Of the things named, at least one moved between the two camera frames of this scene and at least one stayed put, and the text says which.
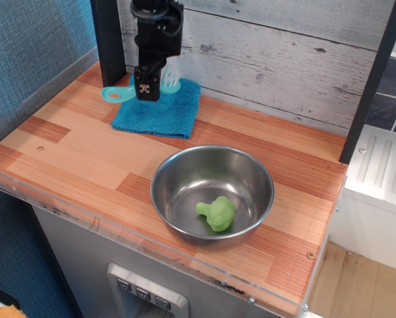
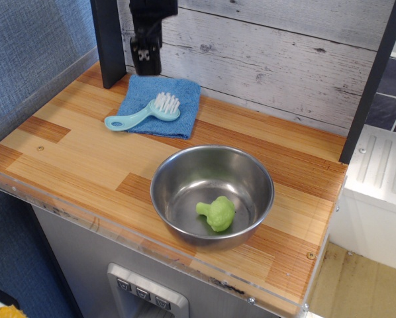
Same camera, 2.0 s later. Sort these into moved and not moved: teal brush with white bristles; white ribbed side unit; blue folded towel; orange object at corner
Moved: teal brush with white bristles
Not moved: blue folded towel; orange object at corner; white ribbed side unit
